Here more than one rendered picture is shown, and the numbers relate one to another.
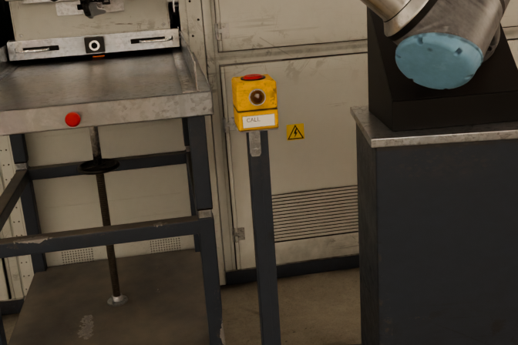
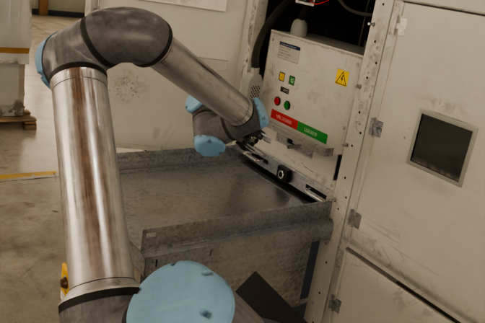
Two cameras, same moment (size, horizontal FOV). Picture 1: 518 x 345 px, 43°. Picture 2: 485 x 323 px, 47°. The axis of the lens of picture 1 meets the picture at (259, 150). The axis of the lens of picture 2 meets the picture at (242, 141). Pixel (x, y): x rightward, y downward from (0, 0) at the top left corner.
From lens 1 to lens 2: 1.59 m
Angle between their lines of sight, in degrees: 58
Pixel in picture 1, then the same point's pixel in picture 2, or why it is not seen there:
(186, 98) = (136, 251)
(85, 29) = (286, 158)
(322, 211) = not seen: outside the picture
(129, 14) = (313, 163)
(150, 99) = not seen: hidden behind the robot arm
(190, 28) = (338, 200)
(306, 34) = (424, 273)
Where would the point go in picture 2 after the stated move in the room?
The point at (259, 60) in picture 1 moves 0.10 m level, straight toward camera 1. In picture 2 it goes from (379, 267) to (353, 270)
